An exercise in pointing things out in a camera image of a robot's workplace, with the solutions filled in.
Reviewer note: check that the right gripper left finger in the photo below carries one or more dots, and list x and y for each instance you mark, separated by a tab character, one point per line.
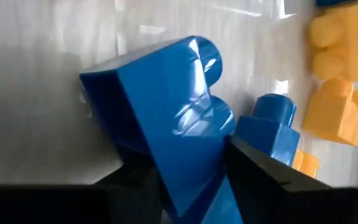
57	205

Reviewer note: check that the translucent white table sheet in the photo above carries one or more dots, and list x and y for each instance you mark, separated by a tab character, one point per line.
42	93

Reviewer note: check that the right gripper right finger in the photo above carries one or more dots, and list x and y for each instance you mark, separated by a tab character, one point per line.
291	205

